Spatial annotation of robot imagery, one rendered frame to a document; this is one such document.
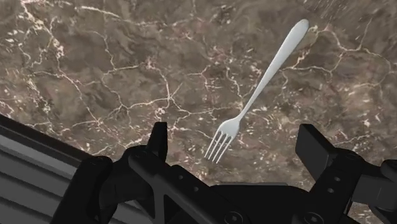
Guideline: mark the white fork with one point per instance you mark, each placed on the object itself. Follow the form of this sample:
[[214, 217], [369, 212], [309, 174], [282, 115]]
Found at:
[[263, 83]]

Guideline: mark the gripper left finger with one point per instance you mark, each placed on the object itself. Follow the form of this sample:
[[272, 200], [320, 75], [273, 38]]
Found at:
[[145, 173]]

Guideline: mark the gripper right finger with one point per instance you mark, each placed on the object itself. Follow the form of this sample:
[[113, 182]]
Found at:
[[335, 176]]

